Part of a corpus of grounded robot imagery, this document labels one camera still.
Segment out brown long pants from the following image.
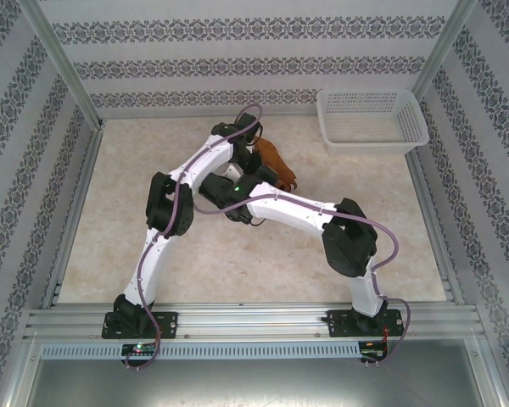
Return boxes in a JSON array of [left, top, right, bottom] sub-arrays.
[[252, 136, 299, 192]]

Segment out white plastic mesh basket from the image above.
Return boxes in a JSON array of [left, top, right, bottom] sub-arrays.
[[316, 87, 429, 156]]

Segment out left small circuit board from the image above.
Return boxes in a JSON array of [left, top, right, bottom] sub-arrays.
[[121, 343, 159, 356]]

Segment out small circuit board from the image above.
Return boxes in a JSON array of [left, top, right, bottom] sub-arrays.
[[361, 341, 389, 360], [121, 343, 159, 356]]

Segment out grey sheet metal panel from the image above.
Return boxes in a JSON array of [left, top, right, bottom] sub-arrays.
[[8, 338, 508, 407]]

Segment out right small circuit board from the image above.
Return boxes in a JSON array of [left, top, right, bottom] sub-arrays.
[[361, 341, 389, 360]]

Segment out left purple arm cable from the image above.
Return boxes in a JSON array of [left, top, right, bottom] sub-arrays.
[[125, 103, 265, 371]]

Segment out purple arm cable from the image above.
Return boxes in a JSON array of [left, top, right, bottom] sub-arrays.
[[193, 192, 412, 365], [125, 103, 265, 371]]

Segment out aluminium back rail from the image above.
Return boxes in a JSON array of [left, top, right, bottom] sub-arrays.
[[98, 110, 323, 121]]

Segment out aluminium mounting rail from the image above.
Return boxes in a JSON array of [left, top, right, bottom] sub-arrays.
[[24, 303, 481, 341]]

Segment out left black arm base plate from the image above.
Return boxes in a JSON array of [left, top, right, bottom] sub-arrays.
[[101, 311, 180, 341]]

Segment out grey slotted cable duct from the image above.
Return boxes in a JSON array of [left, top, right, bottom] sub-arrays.
[[40, 342, 361, 360]]

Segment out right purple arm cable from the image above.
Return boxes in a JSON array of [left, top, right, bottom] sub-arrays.
[[193, 192, 412, 365]]

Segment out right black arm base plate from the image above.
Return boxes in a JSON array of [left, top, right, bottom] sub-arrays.
[[326, 309, 406, 339]]

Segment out left aluminium side rail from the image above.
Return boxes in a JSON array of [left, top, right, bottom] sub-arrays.
[[41, 122, 107, 309]]

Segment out aluminium side rail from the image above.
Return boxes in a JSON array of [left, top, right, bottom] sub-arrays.
[[41, 122, 107, 309], [406, 150, 466, 305]]

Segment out right aluminium side rail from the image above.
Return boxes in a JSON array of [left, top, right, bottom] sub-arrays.
[[406, 150, 466, 305]]

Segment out left aluminium frame post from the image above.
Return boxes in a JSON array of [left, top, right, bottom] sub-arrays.
[[19, 0, 105, 128]]

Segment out aluminium frame post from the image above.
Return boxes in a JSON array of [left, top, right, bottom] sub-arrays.
[[410, 0, 480, 105], [19, 0, 105, 128]]

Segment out right aluminium frame post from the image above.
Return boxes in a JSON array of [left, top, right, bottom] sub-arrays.
[[410, 0, 480, 105]]

